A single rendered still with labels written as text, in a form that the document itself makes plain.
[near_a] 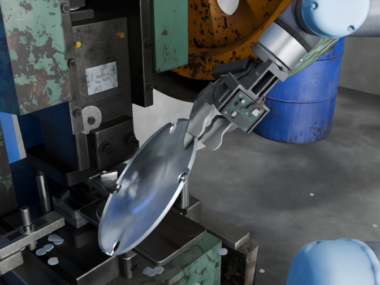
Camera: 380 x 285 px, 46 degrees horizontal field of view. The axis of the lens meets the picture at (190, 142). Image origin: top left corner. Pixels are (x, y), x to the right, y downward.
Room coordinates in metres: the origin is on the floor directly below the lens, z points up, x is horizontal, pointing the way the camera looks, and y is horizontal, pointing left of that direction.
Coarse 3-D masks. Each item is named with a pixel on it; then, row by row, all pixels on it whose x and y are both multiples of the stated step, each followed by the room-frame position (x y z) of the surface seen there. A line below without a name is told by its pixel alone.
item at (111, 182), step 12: (84, 180) 0.92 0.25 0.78; (96, 180) 0.92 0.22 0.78; (108, 180) 0.92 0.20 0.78; (60, 192) 0.86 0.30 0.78; (72, 192) 0.86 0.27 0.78; (84, 192) 0.86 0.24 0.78; (96, 192) 0.86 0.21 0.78; (108, 192) 0.86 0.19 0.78; (72, 204) 0.82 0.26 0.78; (84, 204) 0.82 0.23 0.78; (72, 216) 0.80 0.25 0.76
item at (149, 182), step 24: (144, 144) 0.86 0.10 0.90; (168, 144) 0.77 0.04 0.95; (192, 144) 0.69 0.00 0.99; (144, 168) 0.76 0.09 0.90; (168, 168) 0.70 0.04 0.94; (120, 192) 0.78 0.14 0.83; (144, 192) 0.68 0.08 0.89; (168, 192) 0.63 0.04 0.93; (120, 216) 0.70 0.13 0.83; (144, 216) 0.63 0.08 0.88; (120, 240) 0.63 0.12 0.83
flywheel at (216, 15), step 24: (192, 0) 1.16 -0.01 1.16; (216, 0) 1.14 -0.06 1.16; (240, 0) 1.06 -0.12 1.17; (264, 0) 1.01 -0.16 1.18; (288, 0) 0.93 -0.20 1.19; (192, 24) 1.16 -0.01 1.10; (216, 24) 1.10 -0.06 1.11; (240, 24) 1.05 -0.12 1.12; (264, 24) 0.98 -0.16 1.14; (192, 48) 1.14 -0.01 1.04; (216, 48) 1.10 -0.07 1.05; (240, 48) 1.01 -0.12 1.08; (192, 72) 1.11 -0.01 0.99
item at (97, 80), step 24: (72, 24) 0.80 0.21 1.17; (96, 24) 0.82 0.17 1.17; (120, 24) 0.86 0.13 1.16; (96, 48) 0.82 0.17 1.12; (120, 48) 0.86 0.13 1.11; (96, 72) 0.81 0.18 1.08; (120, 72) 0.86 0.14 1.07; (96, 96) 0.81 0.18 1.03; (120, 96) 0.85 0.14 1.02; (96, 120) 0.79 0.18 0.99; (120, 120) 0.83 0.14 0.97; (48, 144) 0.84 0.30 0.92; (72, 144) 0.77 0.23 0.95; (96, 144) 0.77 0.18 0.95; (120, 144) 0.81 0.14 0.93; (96, 168) 0.77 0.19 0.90
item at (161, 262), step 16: (96, 208) 0.80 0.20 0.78; (96, 224) 0.75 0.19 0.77; (160, 224) 0.74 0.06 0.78; (176, 224) 0.74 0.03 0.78; (192, 224) 0.74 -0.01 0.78; (144, 240) 0.69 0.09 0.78; (160, 240) 0.69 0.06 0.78; (176, 240) 0.69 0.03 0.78; (192, 240) 0.69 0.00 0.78; (128, 256) 0.73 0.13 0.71; (144, 256) 0.65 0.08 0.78; (160, 256) 0.65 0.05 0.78; (128, 272) 0.73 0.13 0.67
